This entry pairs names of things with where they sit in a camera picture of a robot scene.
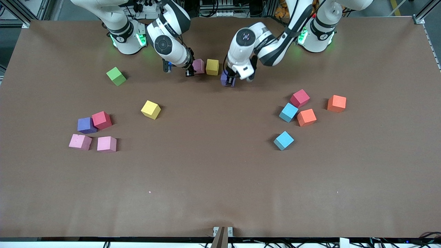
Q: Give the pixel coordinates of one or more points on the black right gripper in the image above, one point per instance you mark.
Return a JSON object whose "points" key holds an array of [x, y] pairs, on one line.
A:
{"points": [[190, 67]]}

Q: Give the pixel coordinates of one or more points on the purple foam block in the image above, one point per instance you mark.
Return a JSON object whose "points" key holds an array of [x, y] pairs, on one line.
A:
{"points": [[86, 125], [223, 82]]}

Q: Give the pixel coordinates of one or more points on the pink foam block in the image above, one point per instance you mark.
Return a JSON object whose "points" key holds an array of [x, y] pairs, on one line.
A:
{"points": [[80, 142], [106, 144], [199, 66]]}

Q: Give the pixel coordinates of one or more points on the yellow foam block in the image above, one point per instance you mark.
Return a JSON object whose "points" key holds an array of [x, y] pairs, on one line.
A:
{"points": [[212, 67], [150, 109]]}

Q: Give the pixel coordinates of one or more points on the blue foam block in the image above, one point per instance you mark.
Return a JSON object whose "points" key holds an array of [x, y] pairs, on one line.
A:
{"points": [[284, 140], [288, 112]]}

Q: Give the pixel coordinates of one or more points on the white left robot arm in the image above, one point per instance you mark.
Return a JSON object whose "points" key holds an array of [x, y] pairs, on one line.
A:
{"points": [[241, 51]]}

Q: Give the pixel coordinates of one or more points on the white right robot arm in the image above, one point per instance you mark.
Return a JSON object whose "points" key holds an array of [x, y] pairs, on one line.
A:
{"points": [[168, 48]]}

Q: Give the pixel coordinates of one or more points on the white electrical device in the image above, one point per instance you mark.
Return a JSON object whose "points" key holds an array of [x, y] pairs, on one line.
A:
{"points": [[220, 13]]}

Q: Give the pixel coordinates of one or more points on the red foam block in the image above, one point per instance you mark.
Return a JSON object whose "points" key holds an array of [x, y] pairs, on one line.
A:
{"points": [[102, 120], [299, 98]]}

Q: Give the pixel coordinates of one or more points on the white power strip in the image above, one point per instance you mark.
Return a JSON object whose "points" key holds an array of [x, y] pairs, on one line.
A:
{"points": [[144, 14]]}

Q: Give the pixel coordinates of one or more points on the green foam block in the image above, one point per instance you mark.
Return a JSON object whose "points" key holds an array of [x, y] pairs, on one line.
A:
{"points": [[116, 76]]}

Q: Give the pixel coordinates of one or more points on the orange foam block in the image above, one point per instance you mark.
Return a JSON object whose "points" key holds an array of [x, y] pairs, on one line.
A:
{"points": [[306, 117], [336, 103]]}

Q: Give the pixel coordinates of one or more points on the bag of orange items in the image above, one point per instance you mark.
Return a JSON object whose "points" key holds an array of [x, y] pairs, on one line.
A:
{"points": [[280, 12]]}

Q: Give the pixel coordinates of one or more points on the brown pole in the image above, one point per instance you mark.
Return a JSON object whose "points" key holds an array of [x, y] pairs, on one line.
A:
{"points": [[220, 239]]}

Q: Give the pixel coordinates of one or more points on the white metal bracket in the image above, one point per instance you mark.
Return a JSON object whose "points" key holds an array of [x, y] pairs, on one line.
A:
{"points": [[230, 230]]}

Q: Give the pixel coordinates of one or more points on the metal corner bracket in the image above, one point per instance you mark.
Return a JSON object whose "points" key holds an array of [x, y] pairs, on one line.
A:
{"points": [[419, 20], [26, 24]]}

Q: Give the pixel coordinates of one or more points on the aluminium table side rail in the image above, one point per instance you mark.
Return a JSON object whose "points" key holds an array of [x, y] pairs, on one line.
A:
{"points": [[433, 48]]}

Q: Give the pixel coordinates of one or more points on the aluminium frame profile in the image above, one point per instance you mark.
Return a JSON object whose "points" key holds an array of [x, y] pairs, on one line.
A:
{"points": [[428, 9]]}

